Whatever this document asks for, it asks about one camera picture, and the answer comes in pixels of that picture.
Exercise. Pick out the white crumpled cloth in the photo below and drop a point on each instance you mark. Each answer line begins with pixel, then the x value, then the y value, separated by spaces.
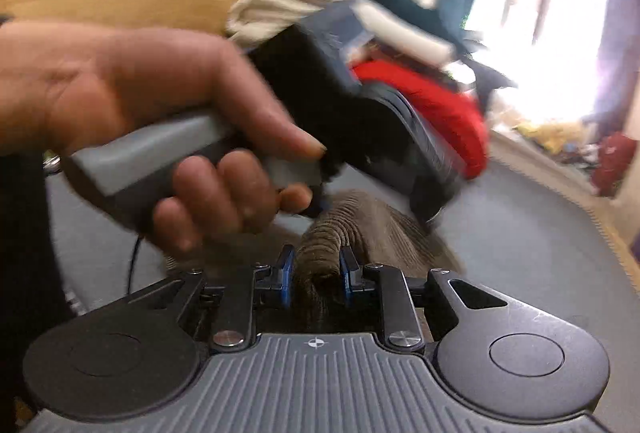
pixel 260 10

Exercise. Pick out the yellow cloth heap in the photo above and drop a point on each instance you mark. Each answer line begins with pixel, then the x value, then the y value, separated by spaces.
pixel 552 135

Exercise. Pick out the person's left hand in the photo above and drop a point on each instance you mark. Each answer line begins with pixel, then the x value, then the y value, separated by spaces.
pixel 125 83

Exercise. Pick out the red folded blanket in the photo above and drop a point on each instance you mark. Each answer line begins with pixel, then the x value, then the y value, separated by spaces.
pixel 440 113

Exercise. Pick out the red bag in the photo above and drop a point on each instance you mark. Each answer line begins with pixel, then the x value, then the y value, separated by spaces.
pixel 617 163

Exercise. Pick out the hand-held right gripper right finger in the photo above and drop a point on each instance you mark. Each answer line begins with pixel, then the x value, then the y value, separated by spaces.
pixel 345 277

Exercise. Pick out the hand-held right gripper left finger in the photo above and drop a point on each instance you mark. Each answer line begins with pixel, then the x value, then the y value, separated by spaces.
pixel 286 274

